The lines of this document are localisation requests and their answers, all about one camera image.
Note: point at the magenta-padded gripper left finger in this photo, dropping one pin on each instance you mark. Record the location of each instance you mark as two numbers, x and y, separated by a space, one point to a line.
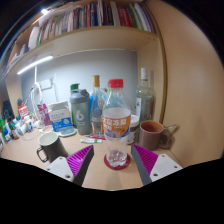
63 166

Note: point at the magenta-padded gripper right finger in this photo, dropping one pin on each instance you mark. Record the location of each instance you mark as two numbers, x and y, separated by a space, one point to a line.
163 165

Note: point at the clear red-capped drink bottle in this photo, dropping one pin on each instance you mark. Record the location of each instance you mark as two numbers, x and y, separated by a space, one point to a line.
116 123

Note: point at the black mug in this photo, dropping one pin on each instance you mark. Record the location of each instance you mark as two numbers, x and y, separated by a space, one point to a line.
53 146

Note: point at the brown mug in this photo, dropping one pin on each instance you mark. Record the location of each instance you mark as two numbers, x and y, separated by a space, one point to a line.
150 136

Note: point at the white and green tube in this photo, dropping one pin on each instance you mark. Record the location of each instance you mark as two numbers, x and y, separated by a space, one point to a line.
90 141

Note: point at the flat round red coaster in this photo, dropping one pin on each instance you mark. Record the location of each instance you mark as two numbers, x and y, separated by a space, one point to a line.
108 164

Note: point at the white-lidded jar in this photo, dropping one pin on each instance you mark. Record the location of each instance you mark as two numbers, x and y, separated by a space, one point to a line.
134 126

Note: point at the blue and white box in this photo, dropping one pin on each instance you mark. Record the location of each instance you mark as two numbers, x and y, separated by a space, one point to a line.
60 116

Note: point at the pink box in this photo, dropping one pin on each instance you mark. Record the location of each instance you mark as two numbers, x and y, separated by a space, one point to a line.
43 115

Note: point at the grey shaker bottle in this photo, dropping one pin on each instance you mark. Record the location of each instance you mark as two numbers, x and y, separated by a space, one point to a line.
80 113

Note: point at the dark jar red label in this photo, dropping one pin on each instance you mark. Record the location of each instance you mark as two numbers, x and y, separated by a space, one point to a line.
14 131

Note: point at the clear glass bottle white cap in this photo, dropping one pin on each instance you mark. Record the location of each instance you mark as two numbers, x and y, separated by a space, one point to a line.
145 100

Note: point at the red and white can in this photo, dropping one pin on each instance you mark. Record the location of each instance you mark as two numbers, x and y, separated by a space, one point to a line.
23 111

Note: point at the clear bottle yellow cap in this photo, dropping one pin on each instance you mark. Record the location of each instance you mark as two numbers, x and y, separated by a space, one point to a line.
96 100

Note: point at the green bottle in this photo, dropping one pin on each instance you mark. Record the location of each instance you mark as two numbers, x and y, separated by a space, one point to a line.
74 86

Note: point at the white light bar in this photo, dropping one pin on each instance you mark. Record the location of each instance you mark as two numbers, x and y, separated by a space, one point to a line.
35 64

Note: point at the ceiling light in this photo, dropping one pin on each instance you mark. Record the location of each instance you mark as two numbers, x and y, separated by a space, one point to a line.
44 11

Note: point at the white wall power outlet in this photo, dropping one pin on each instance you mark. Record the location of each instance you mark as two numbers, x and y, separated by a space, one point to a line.
46 84

